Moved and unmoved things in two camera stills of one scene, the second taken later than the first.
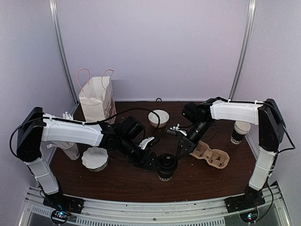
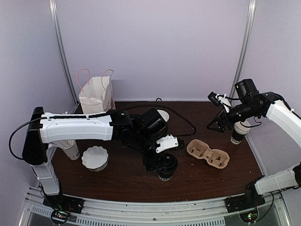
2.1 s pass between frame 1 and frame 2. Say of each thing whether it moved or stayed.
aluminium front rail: stayed
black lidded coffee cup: stayed
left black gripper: moved
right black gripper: moved
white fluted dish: stayed
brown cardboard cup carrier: stayed
